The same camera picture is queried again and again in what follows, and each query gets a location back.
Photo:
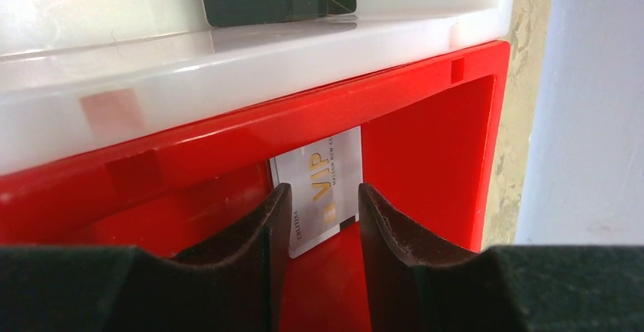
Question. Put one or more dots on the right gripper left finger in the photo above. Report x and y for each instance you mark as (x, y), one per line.
(232, 281)

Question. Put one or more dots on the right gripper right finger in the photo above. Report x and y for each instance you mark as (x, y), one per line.
(419, 281)

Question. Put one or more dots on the white card with black stripe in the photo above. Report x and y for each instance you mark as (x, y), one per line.
(324, 177)

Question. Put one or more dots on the red plastic bin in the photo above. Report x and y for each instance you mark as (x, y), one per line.
(428, 131)

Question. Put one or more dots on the white plastic bin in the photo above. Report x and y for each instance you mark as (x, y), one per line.
(80, 75)

